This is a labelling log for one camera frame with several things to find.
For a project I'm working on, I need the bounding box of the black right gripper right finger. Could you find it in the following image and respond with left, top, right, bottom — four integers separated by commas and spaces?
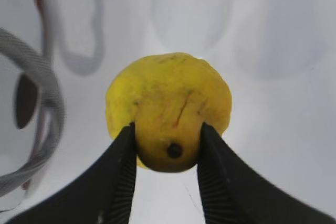
197, 123, 335, 224

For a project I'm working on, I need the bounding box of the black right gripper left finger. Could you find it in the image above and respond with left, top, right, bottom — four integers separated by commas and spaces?
8, 123, 137, 224

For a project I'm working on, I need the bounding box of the yellow pear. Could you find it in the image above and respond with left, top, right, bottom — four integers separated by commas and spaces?
106, 52, 233, 173

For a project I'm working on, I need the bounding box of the navy blue lunch bag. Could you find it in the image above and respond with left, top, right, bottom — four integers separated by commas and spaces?
0, 0, 66, 213

